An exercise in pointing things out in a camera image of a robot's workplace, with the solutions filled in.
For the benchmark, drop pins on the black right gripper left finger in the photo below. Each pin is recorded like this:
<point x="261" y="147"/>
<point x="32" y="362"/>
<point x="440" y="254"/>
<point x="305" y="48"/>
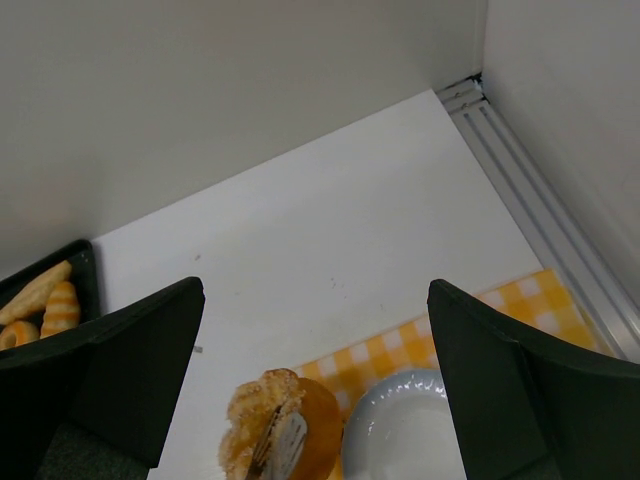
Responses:
<point x="117" y="379"/>

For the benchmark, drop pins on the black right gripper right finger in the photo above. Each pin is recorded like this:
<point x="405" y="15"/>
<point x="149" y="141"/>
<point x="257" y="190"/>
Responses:
<point x="527" y="405"/>

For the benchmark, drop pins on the sugared orange round cake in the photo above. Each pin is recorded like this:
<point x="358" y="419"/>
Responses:
<point x="265" y="405"/>

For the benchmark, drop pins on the striped bread roll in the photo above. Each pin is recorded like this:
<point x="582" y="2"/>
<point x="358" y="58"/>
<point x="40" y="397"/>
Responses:
<point x="62" y="311"/>

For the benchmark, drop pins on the yellow checkered cloth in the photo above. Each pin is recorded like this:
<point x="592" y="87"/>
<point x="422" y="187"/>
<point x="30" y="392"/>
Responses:
<point x="540" y="300"/>

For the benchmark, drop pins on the long flat pastry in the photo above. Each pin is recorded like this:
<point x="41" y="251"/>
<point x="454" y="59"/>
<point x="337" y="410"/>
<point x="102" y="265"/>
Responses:
<point x="34" y="296"/>

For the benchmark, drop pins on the white plate blue rim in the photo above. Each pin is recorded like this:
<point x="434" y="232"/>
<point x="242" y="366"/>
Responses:
<point x="402" y="428"/>

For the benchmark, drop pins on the black baking tray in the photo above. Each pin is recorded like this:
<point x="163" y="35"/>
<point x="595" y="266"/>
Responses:
<point x="84" y="277"/>

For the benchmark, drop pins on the orange ring donut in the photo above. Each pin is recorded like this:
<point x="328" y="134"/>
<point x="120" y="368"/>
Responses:
<point x="17" y="334"/>

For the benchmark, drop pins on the aluminium right rail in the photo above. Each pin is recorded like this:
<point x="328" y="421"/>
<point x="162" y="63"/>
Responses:
<point x="549" y="228"/>

